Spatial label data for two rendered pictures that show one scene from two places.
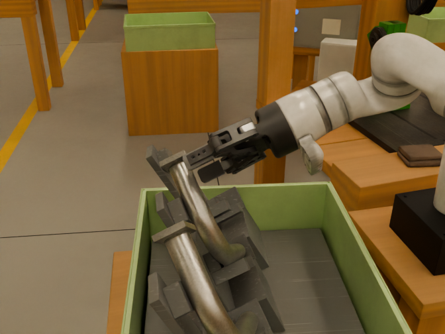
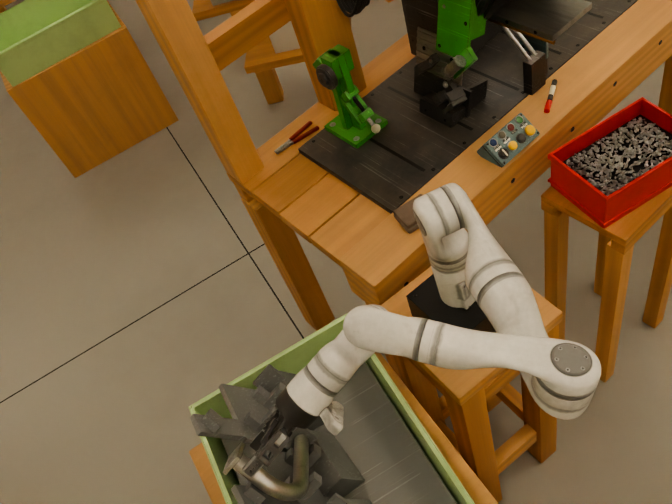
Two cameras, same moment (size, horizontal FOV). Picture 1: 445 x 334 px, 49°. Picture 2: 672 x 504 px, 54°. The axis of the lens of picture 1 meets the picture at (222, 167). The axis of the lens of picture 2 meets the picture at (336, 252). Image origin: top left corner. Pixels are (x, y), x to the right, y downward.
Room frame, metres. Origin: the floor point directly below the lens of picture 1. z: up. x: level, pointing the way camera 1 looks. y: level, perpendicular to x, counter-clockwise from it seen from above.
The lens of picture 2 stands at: (0.05, -0.17, 2.22)
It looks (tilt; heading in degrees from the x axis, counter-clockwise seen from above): 50 degrees down; 354
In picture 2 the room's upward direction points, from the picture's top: 22 degrees counter-clockwise
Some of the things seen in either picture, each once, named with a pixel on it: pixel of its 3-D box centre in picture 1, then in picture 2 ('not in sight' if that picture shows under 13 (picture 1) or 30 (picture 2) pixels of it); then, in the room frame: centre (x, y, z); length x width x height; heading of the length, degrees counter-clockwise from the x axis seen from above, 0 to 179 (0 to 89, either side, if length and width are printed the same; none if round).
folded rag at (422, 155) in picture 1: (421, 155); (416, 212); (1.16, -0.52, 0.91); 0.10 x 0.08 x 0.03; 95
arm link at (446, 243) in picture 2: not in sight; (442, 225); (0.87, -0.48, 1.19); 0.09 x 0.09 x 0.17; 87
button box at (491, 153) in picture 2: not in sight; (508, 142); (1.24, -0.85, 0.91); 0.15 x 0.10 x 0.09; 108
